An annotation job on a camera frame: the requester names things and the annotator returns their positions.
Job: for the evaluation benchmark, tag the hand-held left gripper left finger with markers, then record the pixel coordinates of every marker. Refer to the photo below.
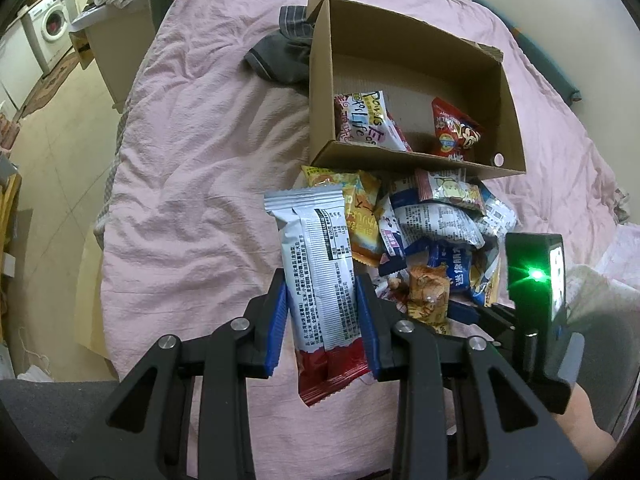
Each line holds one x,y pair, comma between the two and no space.
277,330

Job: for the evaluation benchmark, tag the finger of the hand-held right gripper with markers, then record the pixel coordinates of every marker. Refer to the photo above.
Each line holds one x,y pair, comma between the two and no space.
462,311

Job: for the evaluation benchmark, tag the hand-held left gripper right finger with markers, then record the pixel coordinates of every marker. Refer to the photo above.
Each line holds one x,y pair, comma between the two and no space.
370,330

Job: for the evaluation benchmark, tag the white red snack bar packet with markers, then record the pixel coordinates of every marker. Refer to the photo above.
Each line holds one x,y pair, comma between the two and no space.
320,260

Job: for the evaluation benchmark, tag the pile of snack packets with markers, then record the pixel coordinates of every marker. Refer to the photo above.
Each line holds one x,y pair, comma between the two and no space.
435,220

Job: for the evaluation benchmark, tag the cardboard box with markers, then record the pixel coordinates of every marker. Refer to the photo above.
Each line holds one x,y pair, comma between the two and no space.
415,60

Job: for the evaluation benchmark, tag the person's right forearm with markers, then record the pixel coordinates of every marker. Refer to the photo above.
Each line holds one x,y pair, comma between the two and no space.
585,430

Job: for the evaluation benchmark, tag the pink floral cloth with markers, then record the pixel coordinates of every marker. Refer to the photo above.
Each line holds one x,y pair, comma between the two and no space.
620,255

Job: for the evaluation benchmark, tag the red cartoon print snack packet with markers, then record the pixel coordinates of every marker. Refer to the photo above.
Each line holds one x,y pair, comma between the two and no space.
452,130

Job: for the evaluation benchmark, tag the pink blanket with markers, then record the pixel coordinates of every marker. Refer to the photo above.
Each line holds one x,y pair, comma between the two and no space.
200,160

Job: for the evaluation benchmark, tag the white handwriting print snack packet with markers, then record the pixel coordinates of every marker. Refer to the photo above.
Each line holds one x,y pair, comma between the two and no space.
372,120

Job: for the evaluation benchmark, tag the dark grey cloth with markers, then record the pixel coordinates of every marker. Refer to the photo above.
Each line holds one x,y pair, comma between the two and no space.
40,410

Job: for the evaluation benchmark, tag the teal bed bumper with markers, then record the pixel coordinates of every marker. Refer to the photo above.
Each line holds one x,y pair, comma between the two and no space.
540,50

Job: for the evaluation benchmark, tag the grey clothing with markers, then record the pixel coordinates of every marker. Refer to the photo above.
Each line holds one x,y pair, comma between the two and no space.
280,55

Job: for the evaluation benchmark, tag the wooden rack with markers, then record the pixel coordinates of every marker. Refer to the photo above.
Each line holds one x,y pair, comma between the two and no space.
9,210

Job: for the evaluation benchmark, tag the white bedside table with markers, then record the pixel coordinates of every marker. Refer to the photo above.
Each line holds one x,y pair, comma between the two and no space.
120,50

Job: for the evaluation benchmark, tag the brown floor mat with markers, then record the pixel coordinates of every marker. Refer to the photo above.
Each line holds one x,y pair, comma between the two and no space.
50,80

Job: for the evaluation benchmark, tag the white kitchen cabinet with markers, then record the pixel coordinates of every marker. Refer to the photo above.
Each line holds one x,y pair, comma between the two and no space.
17,65

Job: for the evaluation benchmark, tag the white washing machine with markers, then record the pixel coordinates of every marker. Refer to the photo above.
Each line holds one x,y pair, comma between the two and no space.
52,25

